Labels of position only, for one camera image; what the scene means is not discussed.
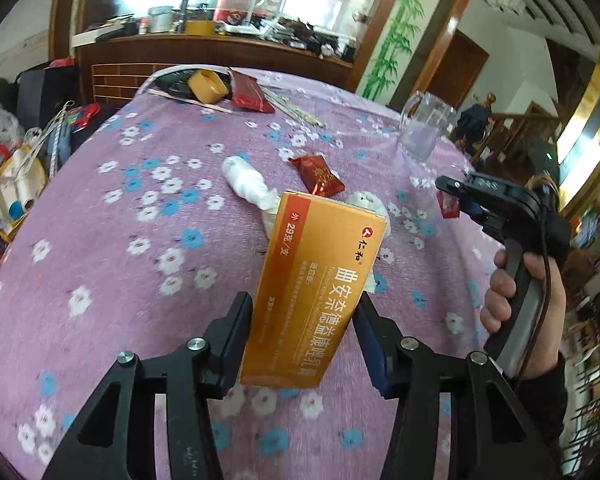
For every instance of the wooden ledge cabinet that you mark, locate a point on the wooden ledge cabinet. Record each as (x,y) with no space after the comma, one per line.
(130,55)

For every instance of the black flat item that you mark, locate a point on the black flat item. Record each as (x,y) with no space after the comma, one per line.
(172,85)

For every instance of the brown tape roll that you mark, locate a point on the brown tape roll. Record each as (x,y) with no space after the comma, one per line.
(200,26)

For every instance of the yellow tape roll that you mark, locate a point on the yellow tape roll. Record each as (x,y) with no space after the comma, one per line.
(205,91)

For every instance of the orange medicine box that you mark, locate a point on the orange medicine box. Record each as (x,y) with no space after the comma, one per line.
(310,285)

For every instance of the black paper bag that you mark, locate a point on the black paper bag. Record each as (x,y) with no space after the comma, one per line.
(40,90)

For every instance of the clear plastic bag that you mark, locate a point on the clear plastic bag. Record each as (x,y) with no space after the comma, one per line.
(5,125)

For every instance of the brown wooden door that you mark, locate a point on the brown wooden door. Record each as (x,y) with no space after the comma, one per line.
(455,70)

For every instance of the dark jacket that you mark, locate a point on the dark jacket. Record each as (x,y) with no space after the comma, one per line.
(472,122)

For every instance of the person's right forearm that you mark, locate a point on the person's right forearm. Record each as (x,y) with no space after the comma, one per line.
(540,400)

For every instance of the small red candy wrapper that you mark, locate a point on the small red candy wrapper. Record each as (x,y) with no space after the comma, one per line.
(447,207)

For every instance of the long wooden stick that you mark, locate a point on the long wooden stick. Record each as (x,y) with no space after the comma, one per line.
(190,101)

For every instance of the person's right hand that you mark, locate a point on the person's right hand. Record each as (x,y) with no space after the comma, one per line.
(552,305)

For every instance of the white plastic bottle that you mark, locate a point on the white plastic bottle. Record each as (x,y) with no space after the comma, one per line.
(242,176)

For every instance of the red snack wrapper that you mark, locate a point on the red snack wrapper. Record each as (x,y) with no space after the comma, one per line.
(317,175)

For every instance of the blue pouch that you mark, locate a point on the blue pouch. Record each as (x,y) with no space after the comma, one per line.
(62,140)

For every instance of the red printed packet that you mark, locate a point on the red printed packet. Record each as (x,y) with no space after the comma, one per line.
(85,115)

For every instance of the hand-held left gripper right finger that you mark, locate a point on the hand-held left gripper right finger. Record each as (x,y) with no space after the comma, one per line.
(370,345)

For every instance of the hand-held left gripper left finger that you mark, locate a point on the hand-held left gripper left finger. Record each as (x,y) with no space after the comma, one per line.
(230,340)

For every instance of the white ceiling lamp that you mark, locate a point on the white ceiling lamp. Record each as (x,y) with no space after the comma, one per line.
(507,2)

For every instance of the bundle of bamboo chopsticks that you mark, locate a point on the bundle of bamboo chopsticks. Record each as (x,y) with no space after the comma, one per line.
(292,107)

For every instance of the crumpled white tissue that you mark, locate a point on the crumpled white tissue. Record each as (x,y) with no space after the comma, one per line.
(367,202)

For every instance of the metal pot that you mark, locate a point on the metal pot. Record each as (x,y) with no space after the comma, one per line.
(160,17)

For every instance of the dark red packet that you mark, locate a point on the dark red packet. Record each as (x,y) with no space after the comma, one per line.
(247,92)

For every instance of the golden pillar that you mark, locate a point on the golden pillar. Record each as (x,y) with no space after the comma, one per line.
(587,110)

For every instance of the wooden stair railing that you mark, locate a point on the wooden stair railing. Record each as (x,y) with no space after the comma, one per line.
(510,130)

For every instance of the black bottle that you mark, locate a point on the black bottle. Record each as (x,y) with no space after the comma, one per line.
(184,10)

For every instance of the clear glass pitcher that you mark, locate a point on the clear glass pitcher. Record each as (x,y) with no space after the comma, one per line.
(425,130)

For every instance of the white and yellow bag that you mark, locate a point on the white and yellow bag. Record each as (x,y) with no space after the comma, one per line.
(15,185)

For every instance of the purple floral tablecloth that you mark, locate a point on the purple floral tablecloth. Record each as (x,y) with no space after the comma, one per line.
(105,260)

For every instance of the red gift box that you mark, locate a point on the red gift box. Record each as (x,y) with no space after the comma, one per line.
(232,7)

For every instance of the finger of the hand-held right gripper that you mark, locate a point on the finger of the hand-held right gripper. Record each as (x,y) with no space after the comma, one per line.
(473,211)
(457,186)

